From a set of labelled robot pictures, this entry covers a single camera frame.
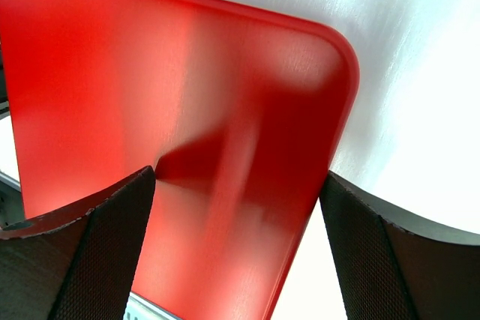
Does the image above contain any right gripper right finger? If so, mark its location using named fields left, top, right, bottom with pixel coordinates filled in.
left=319, top=172, right=479, bottom=319

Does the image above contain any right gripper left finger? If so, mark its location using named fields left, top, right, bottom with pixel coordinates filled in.
left=1, top=166, right=155, bottom=319

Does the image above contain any red box lid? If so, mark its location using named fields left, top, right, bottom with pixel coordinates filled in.
left=1, top=0, right=359, bottom=319

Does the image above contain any aluminium rail frame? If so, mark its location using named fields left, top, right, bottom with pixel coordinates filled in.
left=0, top=172, right=26, bottom=229

